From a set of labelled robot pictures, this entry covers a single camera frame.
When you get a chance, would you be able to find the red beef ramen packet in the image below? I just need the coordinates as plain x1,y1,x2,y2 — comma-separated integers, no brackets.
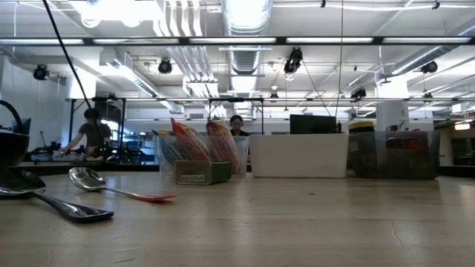
170,117,211,162

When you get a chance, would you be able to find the clear plastic bin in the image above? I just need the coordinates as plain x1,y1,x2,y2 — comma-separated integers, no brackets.
157,135,250,176

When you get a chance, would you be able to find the blue screen monitor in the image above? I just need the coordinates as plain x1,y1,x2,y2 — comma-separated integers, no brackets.
16,117,33,136

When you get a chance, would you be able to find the red and black bowl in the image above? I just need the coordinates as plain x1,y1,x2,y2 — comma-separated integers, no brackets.
0,131,30,170

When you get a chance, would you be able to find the black background table frame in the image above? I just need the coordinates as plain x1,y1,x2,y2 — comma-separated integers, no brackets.
65,96,266,156

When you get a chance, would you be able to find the orange-handled metal spoon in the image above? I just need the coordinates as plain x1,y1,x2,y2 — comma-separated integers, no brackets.
68,166,178,204

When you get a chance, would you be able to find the black monitor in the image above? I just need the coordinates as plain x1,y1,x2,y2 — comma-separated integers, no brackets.
289,113,339,135

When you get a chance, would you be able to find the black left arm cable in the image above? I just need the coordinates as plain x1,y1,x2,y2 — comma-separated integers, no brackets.
42,0,107,151

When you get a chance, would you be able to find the smoky grey plastic bin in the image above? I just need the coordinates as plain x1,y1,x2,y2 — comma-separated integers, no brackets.
347,130,442,180

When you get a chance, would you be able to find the person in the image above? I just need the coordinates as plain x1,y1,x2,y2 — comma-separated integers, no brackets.
229,113,250,137
61,108,113,161

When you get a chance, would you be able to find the green tin box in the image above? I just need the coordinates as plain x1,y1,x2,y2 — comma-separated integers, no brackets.
173,159,233,186

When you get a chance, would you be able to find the white plastic bin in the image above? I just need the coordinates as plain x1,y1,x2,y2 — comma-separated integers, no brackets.
249,133,350,179

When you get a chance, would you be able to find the blue yellow ramen packet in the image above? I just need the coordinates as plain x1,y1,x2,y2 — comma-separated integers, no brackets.
151,128,183,166

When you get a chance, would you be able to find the black framed light bar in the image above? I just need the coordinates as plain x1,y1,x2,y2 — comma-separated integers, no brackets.
0,36,475,47

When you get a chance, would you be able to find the silver ventilation duct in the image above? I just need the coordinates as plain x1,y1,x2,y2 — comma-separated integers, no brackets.
221,0,275,75

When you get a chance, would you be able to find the yellow-lidded jar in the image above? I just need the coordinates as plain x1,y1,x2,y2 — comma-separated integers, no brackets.
347,120,376,135

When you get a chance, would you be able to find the black curved cable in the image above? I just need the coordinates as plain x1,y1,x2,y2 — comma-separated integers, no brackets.
0,99,24,135

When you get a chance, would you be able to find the dark metal spoon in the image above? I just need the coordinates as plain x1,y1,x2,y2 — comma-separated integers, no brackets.
0,169,115,225

